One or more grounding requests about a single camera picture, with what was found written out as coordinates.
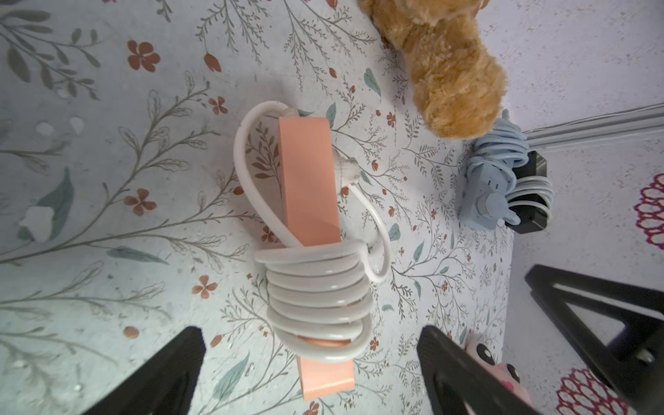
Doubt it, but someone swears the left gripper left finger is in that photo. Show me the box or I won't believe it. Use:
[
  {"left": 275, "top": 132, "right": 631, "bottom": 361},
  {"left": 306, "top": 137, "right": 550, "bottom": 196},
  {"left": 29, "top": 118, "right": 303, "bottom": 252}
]
[{"left": 86, "top": 326, "right": 206, "bottom": 415}]

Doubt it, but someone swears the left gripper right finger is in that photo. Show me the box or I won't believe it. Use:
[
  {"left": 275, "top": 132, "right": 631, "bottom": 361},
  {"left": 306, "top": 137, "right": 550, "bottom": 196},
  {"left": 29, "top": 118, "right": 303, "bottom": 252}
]
[{"left": 417, "top": 325, "right": 537, "bottom": 415}]

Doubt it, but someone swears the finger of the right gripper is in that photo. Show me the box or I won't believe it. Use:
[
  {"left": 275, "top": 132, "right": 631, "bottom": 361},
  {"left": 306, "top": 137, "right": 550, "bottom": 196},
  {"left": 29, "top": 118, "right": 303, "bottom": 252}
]
[{"left": 525, "top": 265, "right": 663, "bottom": 414}]

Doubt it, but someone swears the pink power strip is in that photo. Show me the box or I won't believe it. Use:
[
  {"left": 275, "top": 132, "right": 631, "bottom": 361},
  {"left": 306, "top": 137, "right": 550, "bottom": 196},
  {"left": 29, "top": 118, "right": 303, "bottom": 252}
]
[{"left": 278, "top": 117, "right": 356, "bottom": 401}]

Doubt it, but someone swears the pink red dotted plush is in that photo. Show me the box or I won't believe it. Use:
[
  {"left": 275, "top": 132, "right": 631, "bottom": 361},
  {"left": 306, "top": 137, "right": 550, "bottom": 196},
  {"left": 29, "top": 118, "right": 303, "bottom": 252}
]
[{"left": 465, "top": 338, "right": 534, "bottom": 407}]

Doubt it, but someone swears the brown teddy bear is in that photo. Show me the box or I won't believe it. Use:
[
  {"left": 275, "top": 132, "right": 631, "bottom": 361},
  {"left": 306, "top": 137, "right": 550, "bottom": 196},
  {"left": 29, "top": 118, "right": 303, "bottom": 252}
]
[{"left": 358, "top": 0, "right": 508, "bottom": 139}]

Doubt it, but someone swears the black power strip white cord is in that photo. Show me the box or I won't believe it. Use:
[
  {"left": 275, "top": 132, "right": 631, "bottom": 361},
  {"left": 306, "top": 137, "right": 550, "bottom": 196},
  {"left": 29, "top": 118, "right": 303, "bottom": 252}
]
[{"left": 505, "top": 149, "right": 555, "bottom": 235}]

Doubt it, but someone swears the blue power strip with cord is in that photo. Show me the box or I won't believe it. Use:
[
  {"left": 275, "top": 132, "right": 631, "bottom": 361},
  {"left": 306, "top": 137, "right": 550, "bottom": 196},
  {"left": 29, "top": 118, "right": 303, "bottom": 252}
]
[{"left": 459, "top": 109, "right": 529, "bottom": 232}]

